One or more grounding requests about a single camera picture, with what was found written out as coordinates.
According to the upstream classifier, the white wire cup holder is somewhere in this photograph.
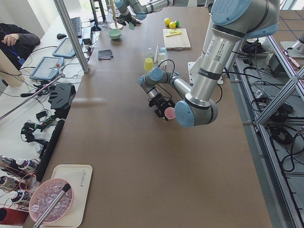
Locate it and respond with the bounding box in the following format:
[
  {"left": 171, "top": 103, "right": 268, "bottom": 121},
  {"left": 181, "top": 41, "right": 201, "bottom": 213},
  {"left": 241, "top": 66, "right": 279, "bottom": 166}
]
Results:
[{"left": 153, "top": 43, "right": 159, "bottom": 63}]

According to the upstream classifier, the yellow plastic knife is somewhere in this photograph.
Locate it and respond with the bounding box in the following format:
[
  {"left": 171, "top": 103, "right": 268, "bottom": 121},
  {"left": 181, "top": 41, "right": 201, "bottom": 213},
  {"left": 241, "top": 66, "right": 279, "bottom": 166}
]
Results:
[{"left": 165, "top": 33, "right": 182, "bottom": 37}]

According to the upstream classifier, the wooden stand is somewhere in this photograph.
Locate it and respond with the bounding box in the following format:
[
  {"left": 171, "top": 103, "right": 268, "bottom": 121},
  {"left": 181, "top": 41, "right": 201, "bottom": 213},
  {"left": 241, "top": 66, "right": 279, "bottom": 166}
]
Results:
[{"left": 107, "top": 0, "right": 123, "bottom": 30}]

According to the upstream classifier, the blue teach pendant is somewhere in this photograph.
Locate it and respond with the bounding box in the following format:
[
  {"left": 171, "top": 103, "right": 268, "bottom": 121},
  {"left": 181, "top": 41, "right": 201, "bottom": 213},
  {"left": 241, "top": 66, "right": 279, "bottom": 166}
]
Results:
[
  {"left": 52, "top": 38, "right": 76, "bottom": 58},
  {"left": 29, "top": 57, "right": 64, "bottom": 80}
]

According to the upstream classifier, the pink bowl with ice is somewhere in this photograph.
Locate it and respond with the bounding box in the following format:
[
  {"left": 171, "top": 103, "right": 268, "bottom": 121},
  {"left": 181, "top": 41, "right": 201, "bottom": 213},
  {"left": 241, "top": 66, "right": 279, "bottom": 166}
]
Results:
[{"left": 29, "top": 178, "right": 74, "bottom": 224}]

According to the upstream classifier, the grey cup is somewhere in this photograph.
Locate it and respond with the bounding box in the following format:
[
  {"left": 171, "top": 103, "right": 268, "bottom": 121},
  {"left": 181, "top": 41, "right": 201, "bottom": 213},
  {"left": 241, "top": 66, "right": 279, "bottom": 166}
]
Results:
[{"left": 146, "top": 48, "right": 154, "bottom": 59}]

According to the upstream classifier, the pink cup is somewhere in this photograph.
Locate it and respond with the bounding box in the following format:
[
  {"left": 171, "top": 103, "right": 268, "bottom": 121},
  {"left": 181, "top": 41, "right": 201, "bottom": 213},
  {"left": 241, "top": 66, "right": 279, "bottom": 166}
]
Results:
[{"left": 164, "top": 107, "right": 175, "bottom": 120}]

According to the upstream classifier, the bamboo cutting board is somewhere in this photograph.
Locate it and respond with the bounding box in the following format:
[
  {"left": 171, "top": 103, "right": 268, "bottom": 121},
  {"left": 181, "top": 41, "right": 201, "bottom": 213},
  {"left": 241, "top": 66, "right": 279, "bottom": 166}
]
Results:
[{"left": 162, "top": 28, "right": 191, "bottom": 50}]

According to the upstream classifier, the yellow lemon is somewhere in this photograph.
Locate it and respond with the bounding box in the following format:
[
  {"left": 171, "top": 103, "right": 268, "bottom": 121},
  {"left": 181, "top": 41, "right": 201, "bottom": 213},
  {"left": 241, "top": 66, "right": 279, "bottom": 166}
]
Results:
[
  {"left": 164, "top": 18, "right": 171, "bottom": 26},
  {"left": 169, "top": 21, "right": 176, "bottom": 29}
]

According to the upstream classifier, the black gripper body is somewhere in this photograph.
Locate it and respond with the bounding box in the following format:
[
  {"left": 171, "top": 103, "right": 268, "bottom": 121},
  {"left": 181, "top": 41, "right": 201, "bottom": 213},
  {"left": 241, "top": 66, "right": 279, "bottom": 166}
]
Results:
[
  {"left": 118, "top": 14, "right": 137, "bottom": 26},
  {"left": 148, "top": 94, "right": 171, "bottom": 114}
]

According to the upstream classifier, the mint green cup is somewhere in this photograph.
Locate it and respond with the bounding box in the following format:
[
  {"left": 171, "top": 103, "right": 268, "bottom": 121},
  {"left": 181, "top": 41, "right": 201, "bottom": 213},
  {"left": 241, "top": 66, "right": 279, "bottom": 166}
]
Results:
[{"left": 129, "top": 23, "right": 135, "bottom": 30}]

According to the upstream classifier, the black computer mouse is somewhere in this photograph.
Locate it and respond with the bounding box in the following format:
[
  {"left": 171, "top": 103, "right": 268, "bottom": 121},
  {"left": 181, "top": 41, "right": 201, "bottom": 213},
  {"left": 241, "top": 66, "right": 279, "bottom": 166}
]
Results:
[{"left": 57, "top": 33, "right": 67, "bottom": 40}]

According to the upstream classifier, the cream white cup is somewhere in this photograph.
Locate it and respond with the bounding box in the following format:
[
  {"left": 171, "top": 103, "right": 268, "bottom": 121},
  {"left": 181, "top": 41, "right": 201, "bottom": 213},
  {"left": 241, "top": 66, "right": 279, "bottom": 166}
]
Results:
[{"left": 157, "top": 52, "right": 167, "bottom": 66}]

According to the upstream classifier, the aluminium frame post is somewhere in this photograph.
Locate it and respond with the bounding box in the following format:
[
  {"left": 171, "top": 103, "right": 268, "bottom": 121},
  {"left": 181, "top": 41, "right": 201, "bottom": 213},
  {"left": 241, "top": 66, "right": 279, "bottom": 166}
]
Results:
[{"left": 54, "top": 0, "right": 89, "bottom": 73}]

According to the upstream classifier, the cream plastic tray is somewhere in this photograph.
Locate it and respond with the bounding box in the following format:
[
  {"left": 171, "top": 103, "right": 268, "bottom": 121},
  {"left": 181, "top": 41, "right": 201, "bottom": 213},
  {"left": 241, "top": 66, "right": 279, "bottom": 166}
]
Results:
[{"left": 29, "top": 164, "right": 93, "bottom": 228}]

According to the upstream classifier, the black keyboard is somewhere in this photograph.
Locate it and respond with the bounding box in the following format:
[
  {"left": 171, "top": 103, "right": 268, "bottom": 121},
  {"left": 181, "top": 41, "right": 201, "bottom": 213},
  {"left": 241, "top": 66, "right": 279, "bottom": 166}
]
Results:
[{"left": 70, "top": 17, "right": 82, "bottom": 38}]

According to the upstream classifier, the green bowl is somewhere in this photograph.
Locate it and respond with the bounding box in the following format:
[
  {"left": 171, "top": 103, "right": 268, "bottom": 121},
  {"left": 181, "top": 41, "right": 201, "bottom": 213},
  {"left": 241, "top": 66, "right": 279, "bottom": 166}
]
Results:
[{"left": 108, "top": 28, "right": 122, "bottom": 40}]

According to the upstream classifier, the grey cloth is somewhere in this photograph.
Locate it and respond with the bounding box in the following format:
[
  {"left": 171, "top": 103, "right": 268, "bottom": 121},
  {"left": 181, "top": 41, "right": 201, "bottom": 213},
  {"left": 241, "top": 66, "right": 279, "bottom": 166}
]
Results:
[{"left": 98, "top": 49, "right": 113, "bottom": 60}]

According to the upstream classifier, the metal scoop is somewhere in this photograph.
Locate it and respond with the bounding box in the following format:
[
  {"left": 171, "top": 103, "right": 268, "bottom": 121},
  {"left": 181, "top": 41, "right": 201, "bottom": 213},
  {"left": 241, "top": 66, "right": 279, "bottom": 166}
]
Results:
[{"left": 33, "top": 183, "right": 71, "bottom": 228}]

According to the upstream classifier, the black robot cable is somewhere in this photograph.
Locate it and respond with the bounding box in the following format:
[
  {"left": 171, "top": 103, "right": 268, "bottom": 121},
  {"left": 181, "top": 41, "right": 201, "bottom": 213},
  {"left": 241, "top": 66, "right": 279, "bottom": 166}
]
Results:
[{"left": 156, "top": 59, "right": 178, "bottom": 100}]

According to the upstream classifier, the light blue cup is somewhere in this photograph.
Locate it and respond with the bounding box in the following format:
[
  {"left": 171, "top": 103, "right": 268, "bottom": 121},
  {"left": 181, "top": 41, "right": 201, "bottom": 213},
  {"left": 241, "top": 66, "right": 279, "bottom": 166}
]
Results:
[{"left": 159, "top": 47, "right": 167, "bottom": 54}]

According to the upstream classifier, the seated person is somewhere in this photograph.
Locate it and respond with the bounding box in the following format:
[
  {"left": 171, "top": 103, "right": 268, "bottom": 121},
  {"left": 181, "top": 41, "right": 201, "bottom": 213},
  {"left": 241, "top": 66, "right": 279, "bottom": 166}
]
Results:
[{"left": 0, "top": 23, "right": 40, "bottom": 70}]

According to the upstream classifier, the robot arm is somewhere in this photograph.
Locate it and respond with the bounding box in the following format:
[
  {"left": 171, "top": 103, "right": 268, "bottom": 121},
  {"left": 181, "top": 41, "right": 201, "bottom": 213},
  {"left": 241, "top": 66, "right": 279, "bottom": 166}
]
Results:
[
  {"left": 114, "top": 0, "right": 215, "bottom": 26},
  {"left": 138, "top": 0, "right": 280, "bottom": 127}
]

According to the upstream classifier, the yellow cup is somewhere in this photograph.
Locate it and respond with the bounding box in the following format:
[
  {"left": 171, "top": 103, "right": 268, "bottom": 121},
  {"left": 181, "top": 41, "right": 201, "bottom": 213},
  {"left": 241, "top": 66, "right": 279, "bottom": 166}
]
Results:
[{"left": 144, "top": 57, "right": 154, "bottom": 72}]

